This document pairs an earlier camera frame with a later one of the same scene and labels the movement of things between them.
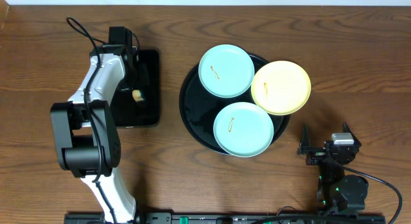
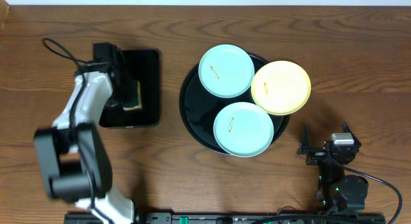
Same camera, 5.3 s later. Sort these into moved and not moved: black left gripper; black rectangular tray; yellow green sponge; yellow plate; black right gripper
Moved: black left gripper; yellow green sponge
Not moved: yellow plate; black right gripper; black rectangular tray
